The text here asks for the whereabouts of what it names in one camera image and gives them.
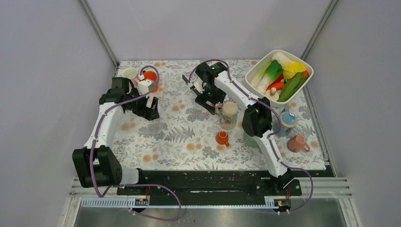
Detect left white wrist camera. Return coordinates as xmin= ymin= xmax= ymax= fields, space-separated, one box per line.
xmin=137 ymin=75 xmax=155 ymax=95

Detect white vegetable tray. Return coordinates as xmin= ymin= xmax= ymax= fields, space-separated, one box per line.
xmin=244 ymin=50 xmax=314 ymax=107

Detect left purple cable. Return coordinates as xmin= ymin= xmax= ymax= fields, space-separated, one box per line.
xmin=89 ymin=65 xmax=183 ymax=222

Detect black and white box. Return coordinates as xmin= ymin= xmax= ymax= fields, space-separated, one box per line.
xmin=182 ymin=72 xmax=202 ymax=95

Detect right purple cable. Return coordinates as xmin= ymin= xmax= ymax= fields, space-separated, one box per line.
xmin=188 ymin=59 xmax=314 ymax=215

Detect orange enamel mug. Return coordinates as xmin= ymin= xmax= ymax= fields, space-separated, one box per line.
xmin=142 ymin=71 xmax=158 ymax=92

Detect blue tape roll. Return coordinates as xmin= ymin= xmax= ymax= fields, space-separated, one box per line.
xmin=276 ymin=107 xmax=297 ymax=137

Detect purple cable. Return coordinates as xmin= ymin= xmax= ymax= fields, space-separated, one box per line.
xmin=89 ymin=65 xmax=183 ymax=222
xmin=188 ymin=59 xmax=314 ymax=215

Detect small orange cup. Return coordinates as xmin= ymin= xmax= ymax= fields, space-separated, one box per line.
xmin=215 ymin=131 xmax=230 ymax=147

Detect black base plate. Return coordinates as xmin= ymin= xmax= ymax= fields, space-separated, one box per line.
xmin=106 ymin=170 xmax=310 ymax=206

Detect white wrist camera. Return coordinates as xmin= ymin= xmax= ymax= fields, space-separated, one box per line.
xmin=192 ymin=77 xmax=204 ymax=93
xmin=137 ymin=75 xmax=155 ymax=95

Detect napa cabbage toy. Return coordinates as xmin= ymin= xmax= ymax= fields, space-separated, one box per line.
xmin=271 ymin=52 xmax=291 ymax=66

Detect red carrot toy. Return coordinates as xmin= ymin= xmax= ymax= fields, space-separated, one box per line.
xmin=267 ymin=81 xmax=285 ymax=90

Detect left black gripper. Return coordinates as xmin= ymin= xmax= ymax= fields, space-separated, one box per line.
xmin=126 ymin=87 xmax=159 ymax=120

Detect floral tablecloth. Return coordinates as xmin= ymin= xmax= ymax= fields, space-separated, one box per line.
xmin=112 ymin=60 xmax=327 ymax=170

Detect brown pink dotted mug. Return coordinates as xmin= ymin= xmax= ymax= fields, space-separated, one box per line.
xmin=287 ymin=134 xmax=310 ymax=153

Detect green cucumber toy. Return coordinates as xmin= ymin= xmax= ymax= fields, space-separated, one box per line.
xmin=278 ymin=72 xmax=309 ymax=102

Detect mushroom toy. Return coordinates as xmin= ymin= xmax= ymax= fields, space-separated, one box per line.
xmin=264 ymin=87 xmax=279 ymax=101

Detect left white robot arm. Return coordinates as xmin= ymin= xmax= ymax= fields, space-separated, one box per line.
xmin=72 ymin=77 xmax=159 ymax=194

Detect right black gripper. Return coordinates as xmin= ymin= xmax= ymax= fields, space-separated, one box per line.
xmin=195 ymin=85 xmax=227 ymax=115

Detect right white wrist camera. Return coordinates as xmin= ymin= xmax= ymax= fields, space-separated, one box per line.
xmin=192 ymin=77 xmax=204 ymax=93

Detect green leek toy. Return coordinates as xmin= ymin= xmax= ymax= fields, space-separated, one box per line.
xmin=256 ymin=60 xmax=283 ymax=93

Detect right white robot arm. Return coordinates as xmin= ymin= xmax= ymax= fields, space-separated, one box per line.
xmin=186 ymin=60 xmax=294 ymax=195

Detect green ceramic mug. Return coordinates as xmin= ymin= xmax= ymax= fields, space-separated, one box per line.
xmin=243 ymin=131 xmax=259 ymax=148

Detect floral beige mug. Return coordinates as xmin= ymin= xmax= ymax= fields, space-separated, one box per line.
xmin=215 ymin=101 xmax=239 ymax=131

